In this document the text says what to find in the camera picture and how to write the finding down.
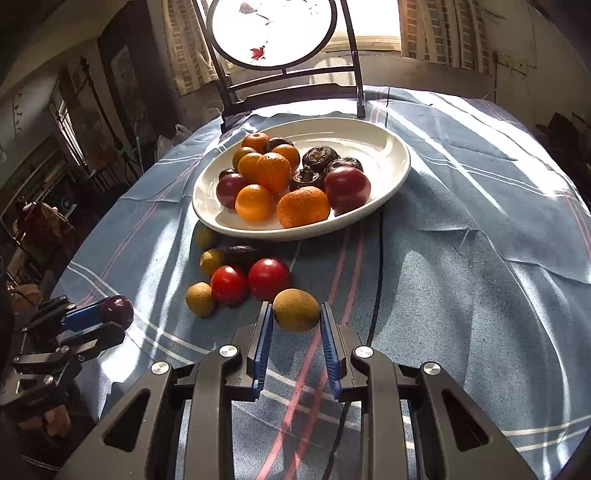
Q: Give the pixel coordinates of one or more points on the white plastic bag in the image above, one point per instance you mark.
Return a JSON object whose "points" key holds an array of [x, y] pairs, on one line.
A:
{"points": [[173, 138]]}

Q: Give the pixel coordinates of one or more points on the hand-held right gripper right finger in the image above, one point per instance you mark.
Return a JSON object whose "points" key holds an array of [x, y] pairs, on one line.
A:
{"points": [[328, 346]]}

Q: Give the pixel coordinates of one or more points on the checked curtain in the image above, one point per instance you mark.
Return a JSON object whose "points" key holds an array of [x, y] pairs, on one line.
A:
{"points": [[184, 55], [443, 37]]}

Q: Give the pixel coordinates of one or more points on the red tomato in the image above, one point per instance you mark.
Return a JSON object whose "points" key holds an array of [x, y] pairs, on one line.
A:
{"points": [[228, 285], [269, 279]]}

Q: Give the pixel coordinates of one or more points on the bright window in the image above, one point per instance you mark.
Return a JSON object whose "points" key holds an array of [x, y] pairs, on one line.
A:
{"points": [[369, 23]]}

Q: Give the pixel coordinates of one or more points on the round painted table screen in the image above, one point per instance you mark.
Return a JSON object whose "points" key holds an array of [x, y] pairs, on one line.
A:
{"points": [[277, 27]]}

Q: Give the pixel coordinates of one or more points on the white oval plate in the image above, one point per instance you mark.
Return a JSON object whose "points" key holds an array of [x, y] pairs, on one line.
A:
{"points": [[383, 147]]}

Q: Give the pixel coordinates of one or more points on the yellowish small orange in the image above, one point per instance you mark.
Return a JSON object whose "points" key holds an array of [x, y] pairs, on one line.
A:
{"points": [[240, 156]]}

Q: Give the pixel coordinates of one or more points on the dark water chestnut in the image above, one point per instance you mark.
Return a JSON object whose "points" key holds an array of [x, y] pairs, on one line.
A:
{"points": [[307, 179], [347, 163], [321, 159], [244, 256]]}

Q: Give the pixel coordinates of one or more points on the dark plum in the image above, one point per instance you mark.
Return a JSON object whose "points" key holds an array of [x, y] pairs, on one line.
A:
{"points": [[225, 174], [276, 144]]}

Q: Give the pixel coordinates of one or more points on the bumpy tangerine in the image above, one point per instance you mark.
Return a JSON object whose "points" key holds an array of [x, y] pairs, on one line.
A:
{"points": [[303, 208]]}

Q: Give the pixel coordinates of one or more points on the purple plum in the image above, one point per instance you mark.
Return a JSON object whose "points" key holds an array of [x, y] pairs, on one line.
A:
{"points": [[117, 311], [230, 190], [347, 188]]}

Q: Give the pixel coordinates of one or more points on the yellow-brown kiwi fruit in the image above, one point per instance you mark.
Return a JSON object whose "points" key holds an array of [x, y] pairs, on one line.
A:
{"points": [[296, 310]]}

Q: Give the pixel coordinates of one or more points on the blue striped tablecloth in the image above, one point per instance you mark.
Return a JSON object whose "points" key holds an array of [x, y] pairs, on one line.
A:
{"points": [[461, 277]]}

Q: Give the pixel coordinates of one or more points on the brown longan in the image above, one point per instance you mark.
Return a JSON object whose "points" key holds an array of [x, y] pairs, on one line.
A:
{"points": [[201, 299], [211, 261], [205, 237]]}

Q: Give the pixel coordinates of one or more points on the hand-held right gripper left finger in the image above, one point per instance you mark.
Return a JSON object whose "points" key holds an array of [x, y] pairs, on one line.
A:
{"points": [[263, 341]]}

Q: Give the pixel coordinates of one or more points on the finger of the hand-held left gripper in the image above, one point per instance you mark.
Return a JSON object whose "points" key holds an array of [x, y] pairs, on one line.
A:
{"points": [[97, 339], [83, 316]]}

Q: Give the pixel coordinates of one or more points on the person's left hand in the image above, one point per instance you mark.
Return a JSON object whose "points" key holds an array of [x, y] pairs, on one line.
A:
{"points": [[57, 421]]}

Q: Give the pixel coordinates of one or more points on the wall socket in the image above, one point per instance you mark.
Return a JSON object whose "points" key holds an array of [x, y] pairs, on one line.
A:
{"points": [[508, 62]]}

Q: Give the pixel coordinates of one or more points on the dark wooden cabinet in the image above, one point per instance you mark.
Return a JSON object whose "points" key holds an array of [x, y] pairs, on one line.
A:
{"points": [[124, 83]]}

